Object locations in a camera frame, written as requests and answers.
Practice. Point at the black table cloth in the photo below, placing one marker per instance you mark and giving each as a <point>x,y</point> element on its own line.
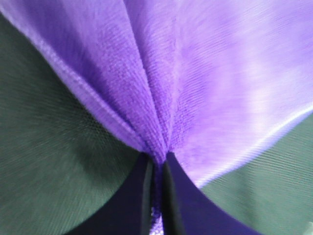
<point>59,167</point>

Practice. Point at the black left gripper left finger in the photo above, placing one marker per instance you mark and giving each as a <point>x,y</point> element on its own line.
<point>128,212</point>

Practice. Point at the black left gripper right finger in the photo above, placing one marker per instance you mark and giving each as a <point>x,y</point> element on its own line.
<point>187,211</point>

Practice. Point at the purple microfibre towel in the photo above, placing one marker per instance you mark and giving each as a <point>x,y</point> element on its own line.
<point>216,82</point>

